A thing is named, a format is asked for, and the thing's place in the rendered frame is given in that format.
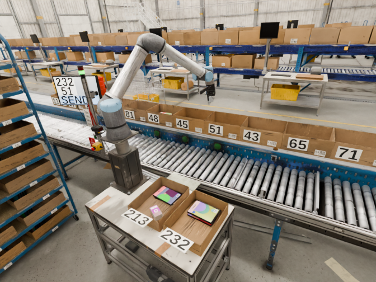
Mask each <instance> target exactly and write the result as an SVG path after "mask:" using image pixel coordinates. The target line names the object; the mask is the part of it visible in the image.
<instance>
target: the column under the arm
mask: <svg viewBox="0 0 376 282"><path fill-rule="evenodd" d="M129 146H130V151H128V152H126V153H124V154H118V153H117V151H116V148H114V149H112V150H110V151H109V152H108V156H109V160H110V164H111V168H112V171H113V174H114V179H115V180H113V181H112V182H111V183H109V185H110V186H111V187H113V188H115V189H117V190H119V191H121V192H123V193H125V194H127V195H131V194H132V193H133V192H134V191H135V190H137V189H138V188H140V187H141V186H142V185H143V184H144V183H146V182H147V181H148V180H149V179H151V178H150V177H148V176H146V175H144V174H143V173H142V167H141V163H140V157H139V151H138V148H137V147H133V146H131V145H129Z"/></svg>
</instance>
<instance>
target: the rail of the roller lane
mask: <svg viewBox="0 0 376 282"><path fill-rule="evenodd" d="M46 136H47V138H48V140H49V141H52V142H55V143H58V144H61V145H65V146H67V147H71V148H74V149H77V150H79V151H83V152H86V153H89V154H93V155H95V156H98V157H99V153H98V151H92V150H91V148H92V147H90V146H87V145H84V144H81V143H77V142H73V141H71V140H67V139H64V138H60V137H56V136H54V135H50V134H47V133H46ZM140 163H141V167H142V169H143V170H145V171H147V172H150V173H152V174H154V175H157V176H162V177H165V178H167V177H168V176H169V175H170V174H172V173H176V174H178V175H181V176H183V177H187V178H189V179H191V180H194V181H197V182H199V183H201V184H200V185H199V186H198V187H197V189H200V190H204V191H207V192H210V193H213V194H216V195H219V196H223V197H225V198H229V199H232V200H235V201H238V202H240V203H244V204H247V205H250V206H254V207H256V208H260V209H263V210H266V211H269V212H272V213H275V214H279V215H282V216H284V217H287V218H290V219H294V220H297V221H300V222H303V223H306V224H309V225H313V226H315V227H318V228H322V229H325V230H327V231H331V232H334V233H337V234H340V235H343V236H346V237H350V238H353V239H356V240H358V241H362V242H365V243H368V244H371V245H374V246H376V232H373V231H370V230H367V229H364V228H360V227H356V226H354V225H350V224H347V223H343V222H339V221H337V220H333V219H330V218H326V217H323V216H320V215H316V214H313V213H310V212H307V211H304V210H300V209H297V208H293V207H291V206H287V205H283V204H280V203H276V202H274V201H270V200H266V199H263V198H262V200H260V198H259V197H257V196H253V195H250V194H247V193H244V192H240V191H237V190H234V189H230V188H227V187H224V186H220V185H217V184H213V183H211V182H207V181H203V180H200V179H197V178H194V177H190V176H186V175H183V174H180V173H177V172H173V171H170V170H167V169H164V168H160V167H157V166H153V165H151V164H147V163H144V162H140Z"/></svg>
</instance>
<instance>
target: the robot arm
mask: <svg viewBox="0 0 376 282"><path fill-rule="evenodd" d="M150 50H152V51H154V52H156V53H157V54H160V53H161V54H163V55H164V56H166V57H168V58H169V59H171V60H173V61H174V62H175V63H177V64H179V65H180V66H182V67H184V68H185V69H187V70H188V71H190V72H191V73H192V78H193V80H195V81H197V80H200V81H205V84H206V87H205V88H204V89H203V90H201V91H200V92H199V93H200V94H203V93H204V92H205V91H207V98H208V104H209V105H210V103H211V102H213V101H214V97H212V96H215V94H216V93H215V83H214V76H213V67H210V66H208V67H204V68H202V67H201V66H199V65H198V64H196V63H195V62H193V61H192V60H191V59H189V58H188V57H186V56H184V55H183V54H182V53H180V52H179V51H177V50H176V49H174V48H173V47H171V46H170V45H168V44H167V43H166V40H165V39H163V38H162V37H160V36H158V35H156V34H153V33H147V34H141V35H140V36H139V37H138V39H137V43H136V45H135V47H134V49H133V51H132V53H131V54H130V56H129V58H128V59H127V61H126V63H125V65H124V66H123V68H122V70H121V72H120V74H119V75H118V77H117V79H116V81H115V82H114V84H113V85H112V88H111V89H110V91H109V92H106V93H105V94H104V96H103V98H101V99H100V100H99V101H98V103H97V109H98V111H99V113H100V114H101V115H102V117H103V119H104V122H105V125H106V137H107V140H121V139H124V138H127V137H128V136H130V135H131V129H130V128H129V127H128V125H127V124H126V120H125V116H124V112H123V108H122V103H123V102H122V98H123V96H124V95H125V93H126V91H127V89H128V88H129V86H130V84H131V82H132V81H133V79H134V77H135V75H136V74H137V72H138V70H139V68H140V66H141V65H142V63H143V62H144V60H145V58H146V56H147V55H148V53H149V52H150Z"/></svg>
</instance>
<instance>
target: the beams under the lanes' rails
mask: <svg viewBox="0 0 376 282"><path fill-rule="evenodd" d="M37 139H40V140H43V141H45V139H43V138H37ZM49 143H51V144H55V145H58V146H60V147H63V148H66V149H70V150H73V151H76V152H79V153H82V154H85V155H88V156H91V157H94V158H97V159H100V160H103V161H106V162H109V163H110V160H106V159H103V158H100V157H98V156H95V155H93V154H89V153H86V152H83V151H79V150H77V149H74V148H71V147H67V146H65V145H61V144H58V143H55V142H52V141H49ZM319 186H321V187H325V183H324V182H321V181H320V182H319ZM196 190H197V191H200V192H203V193H205V194H208V195H210V196H213V197H215V198H218V199H221V200H224V201H227V202H230V203H233V204H236V205H239V206H242V207H245V208H248V209H252V210H255V211H257V212H260V213H264V214H267V215H269V216H272V217H275V218H278V219H281V220H284V221H287V222H291V223H294V224H297V225H300V226H302V227H306V228H309V229H312V230H315V231H318V232H321V233H324V234H327V235H330V236H333V237H336V238H339V239H343V240H345V241H348V242H351V243H354V244H357V245H360V246H363V247H366V248H369V249H372V250H376V246H374V245H371V244H368V243H365V242H362V241H358V240H356V239H353V238H350V237H346V236H343V235H340V234H337V233H334V232H331V231H327V230H325V229H322V228H318V227H315V226H313V225H309V224H306V223H303V222H300V221H297V220H294V219H290V218H287V217H284V216H282V215H279V214H275V213H272V212H269V211H266V210H263V209H260V208H256V207H254V206H250V205H247V204H244V203H240V202H238V201H235V200H232V199H229V198H225V197H223V196H219V195H216V194H213V193H210V192H207V191H204V190H200V189H197V188H196Z"/></svg>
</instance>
